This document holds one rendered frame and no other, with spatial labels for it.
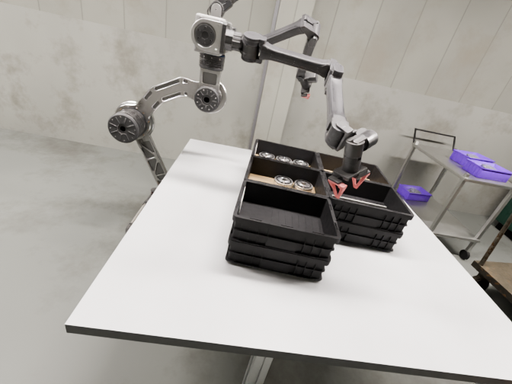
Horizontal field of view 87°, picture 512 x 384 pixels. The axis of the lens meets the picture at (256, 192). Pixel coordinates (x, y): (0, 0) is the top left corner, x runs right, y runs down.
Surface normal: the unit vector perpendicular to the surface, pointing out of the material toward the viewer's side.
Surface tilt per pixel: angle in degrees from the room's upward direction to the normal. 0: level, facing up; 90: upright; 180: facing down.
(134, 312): 0
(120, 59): 90
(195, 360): 0
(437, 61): 90
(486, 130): 90
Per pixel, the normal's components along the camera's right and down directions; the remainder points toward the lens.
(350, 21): -0.01, 0.50
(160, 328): 0.19, -0.85
